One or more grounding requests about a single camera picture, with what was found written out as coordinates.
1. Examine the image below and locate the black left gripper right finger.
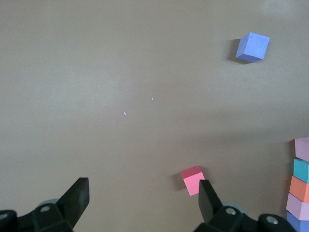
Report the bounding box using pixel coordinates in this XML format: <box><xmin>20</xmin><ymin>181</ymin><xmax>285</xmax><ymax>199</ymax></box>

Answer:
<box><xmin>194</xmin><ymin>179</ymin><xmax>296</xmax><ymax>232</ymax></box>

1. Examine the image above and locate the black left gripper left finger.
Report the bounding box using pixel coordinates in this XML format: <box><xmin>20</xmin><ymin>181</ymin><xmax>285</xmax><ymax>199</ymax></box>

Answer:
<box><xmin>0</xmin><ymin>178</ymin><xmax>90</xmax><ymax>232</ymax></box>

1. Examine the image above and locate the light pink foam cube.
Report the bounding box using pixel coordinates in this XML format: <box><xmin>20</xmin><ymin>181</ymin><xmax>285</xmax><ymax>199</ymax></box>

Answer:
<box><xmin>286</xmin><ymin>193</ymin><xmax>309</xmax><ymax>221</ymax></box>
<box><xmin>294</xmin><ymin>137</ymin><xmax>309</xmax><ymax>162</ymax></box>

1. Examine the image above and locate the orange foam cube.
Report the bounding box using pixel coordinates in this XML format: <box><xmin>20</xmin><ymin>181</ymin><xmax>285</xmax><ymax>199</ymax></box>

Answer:
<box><xmin>288</xmin><ymin>175</ymin><xmax>309</xmax><ymax>203</ymax></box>

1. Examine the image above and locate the cyan foam cube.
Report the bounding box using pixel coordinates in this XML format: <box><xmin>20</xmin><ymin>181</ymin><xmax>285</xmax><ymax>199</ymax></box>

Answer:
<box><xmin>293</xmin><ymin>158</ymin><xmax>309</xmax><ymax>184</ymax></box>

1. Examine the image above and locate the coral red foam cube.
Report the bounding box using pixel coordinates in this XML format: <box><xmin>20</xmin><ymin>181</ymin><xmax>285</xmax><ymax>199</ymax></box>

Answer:
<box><xmin>181</xmin><ymin>165</ymin><xmax>205</xmax><ymax>196</ymax></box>

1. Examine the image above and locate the dented purple foam cube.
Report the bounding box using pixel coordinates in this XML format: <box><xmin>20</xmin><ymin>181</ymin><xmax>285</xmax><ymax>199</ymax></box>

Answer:
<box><xmin>235</xmin><ymin>32</ymin><xmax>270</xmax><ymax>64</ymax></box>

